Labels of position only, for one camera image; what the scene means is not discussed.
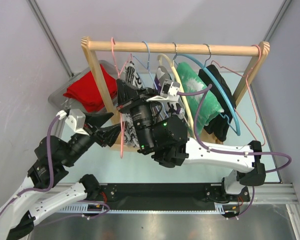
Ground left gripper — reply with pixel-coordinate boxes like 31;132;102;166
62;111;127;167

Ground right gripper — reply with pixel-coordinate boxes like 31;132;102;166
116;78;162;152

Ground black white print trousers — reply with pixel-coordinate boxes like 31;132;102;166
122;61;143;148

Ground pink wire hanger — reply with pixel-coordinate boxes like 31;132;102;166
211;44;266;146
110;37;133;159

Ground light blue wire hanger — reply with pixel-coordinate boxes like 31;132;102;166
132;41;168;120

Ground red trousers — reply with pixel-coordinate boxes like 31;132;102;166
63;64;117;113

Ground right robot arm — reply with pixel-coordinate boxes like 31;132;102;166
116;79;266;201

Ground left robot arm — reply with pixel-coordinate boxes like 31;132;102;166
0;109;121;240

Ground purple camouflage trousers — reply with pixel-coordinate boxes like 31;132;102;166
154;65;186;120

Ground cream wooden hanger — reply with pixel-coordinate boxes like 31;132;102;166
157;53;196;139

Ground green tie-dye trousers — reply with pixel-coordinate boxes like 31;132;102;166
176;61;225;135

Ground blue plastic hanger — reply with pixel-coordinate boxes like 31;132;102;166
173;53;241;136

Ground clear plastic bin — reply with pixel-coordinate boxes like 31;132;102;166
48;60;117;113

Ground wooden clothes rack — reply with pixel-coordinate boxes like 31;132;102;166
80;36;271;153

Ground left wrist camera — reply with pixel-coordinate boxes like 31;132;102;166
55;109;89;136

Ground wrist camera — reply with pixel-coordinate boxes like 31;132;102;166
146;79;181;103
55;109;89;136

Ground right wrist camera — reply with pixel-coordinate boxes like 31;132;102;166
146;79;181;103

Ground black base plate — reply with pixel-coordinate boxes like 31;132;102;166
101;183;251;212

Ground aluminium rail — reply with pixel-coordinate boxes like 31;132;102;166
27;182;300;216

